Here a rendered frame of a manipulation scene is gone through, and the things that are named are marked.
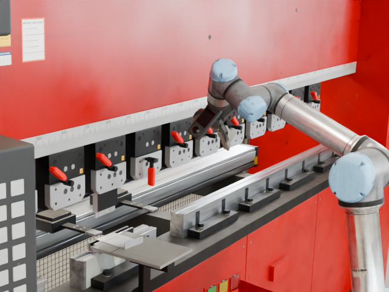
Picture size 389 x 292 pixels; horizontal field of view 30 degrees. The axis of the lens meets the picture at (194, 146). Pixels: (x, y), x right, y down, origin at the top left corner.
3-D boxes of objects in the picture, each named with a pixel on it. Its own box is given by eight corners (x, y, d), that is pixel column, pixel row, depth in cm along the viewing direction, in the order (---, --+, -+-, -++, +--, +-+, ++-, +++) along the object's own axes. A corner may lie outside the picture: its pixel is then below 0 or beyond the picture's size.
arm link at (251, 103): (279, 101, 207) (253, 76, 211) (257, 105, 198) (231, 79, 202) (265, 121, 211) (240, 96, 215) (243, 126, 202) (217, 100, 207)
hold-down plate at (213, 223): (199, 239, 272) (199, 232, 271) (187, 236, 275) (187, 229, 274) (238, 218, 297) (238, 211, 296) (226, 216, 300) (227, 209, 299)
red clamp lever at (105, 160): (103, 152, 215) (118, 167, 222) (92, 150, 217) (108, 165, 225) (101, 157, 214) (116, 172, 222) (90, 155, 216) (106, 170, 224)
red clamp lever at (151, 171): (153, 187, 240) (153, 158, 238) (143, 185, 242) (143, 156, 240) (156, 185, 242) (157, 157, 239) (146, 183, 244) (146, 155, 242)
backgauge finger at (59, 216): (87, 244, 234) (87, 229, 233) (28, 227, 247) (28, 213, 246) (110, 233, 244) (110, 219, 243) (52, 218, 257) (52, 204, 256)
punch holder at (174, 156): (169, 168, 254) (170, 123, 251) (149, 165, 259) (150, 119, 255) (192, 160, 267) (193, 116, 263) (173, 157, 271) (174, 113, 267)
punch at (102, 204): (97, 218, 229) (97, 190, 227) (92, 217, 230) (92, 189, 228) (117, 211, 238) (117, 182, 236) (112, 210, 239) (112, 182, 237)
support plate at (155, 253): (160, 269, 214) (160, 266, 214) (91, 249, 228) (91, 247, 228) (192, 251, 229) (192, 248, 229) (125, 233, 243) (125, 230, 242)
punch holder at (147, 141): (135, 181, 238) (136, 132, 234) (114, 176, 242) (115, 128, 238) (161, 171, 250) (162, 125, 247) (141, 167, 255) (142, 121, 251)
